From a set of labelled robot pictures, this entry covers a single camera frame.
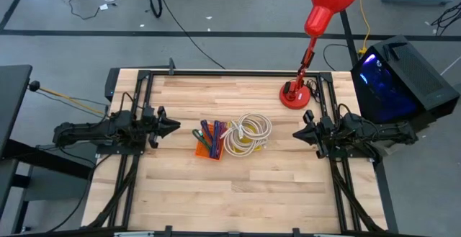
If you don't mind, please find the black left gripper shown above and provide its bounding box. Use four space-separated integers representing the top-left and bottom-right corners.
141 105 182 150

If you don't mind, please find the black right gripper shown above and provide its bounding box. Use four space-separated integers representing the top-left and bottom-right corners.
292 109 336 159

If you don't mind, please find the green braided USB cable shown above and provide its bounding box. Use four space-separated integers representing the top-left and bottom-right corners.
192 128 213 152

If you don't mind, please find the thick white HDMI cable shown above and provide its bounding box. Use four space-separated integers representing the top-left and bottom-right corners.
232 112 274 148

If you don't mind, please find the blue-purple braided USB cable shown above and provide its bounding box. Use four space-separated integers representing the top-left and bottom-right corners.
200 119 215 148
210 120 223 160

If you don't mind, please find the maroon braided USB cable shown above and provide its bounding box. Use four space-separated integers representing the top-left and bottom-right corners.
218 121 228 157

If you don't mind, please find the small white cable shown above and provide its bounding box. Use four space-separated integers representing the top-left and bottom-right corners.
220 120 249 141

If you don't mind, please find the orange plastic basket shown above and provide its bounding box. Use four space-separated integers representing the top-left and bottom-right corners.
194 121 227 161

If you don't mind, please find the yellow plastic basket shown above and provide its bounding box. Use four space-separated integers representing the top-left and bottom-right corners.
232 122 268 153

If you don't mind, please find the black controller box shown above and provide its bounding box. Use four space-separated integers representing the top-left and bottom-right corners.
104 67 122 103

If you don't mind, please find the black computer tower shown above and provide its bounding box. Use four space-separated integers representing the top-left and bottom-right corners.
349 35 461 125

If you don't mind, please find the black desk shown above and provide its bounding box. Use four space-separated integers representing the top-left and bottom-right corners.
0 63 33 227

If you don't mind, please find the black looped floor cable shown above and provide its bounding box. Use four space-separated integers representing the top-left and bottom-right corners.
322 43 349 72

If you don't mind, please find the black coiled floor cable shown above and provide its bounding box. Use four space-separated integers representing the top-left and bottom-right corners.
148 0 226 71

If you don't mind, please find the silver aluminium bracket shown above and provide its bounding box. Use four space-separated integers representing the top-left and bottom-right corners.
113 231 156 237

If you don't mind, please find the yellow extension cord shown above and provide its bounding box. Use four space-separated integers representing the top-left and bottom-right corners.
357 0 372 56

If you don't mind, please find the yellow wire with black plug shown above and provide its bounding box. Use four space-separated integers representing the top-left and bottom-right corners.
27 80 109 117

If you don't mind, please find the black cable bundle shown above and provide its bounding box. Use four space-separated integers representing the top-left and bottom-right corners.
430 1 461 37

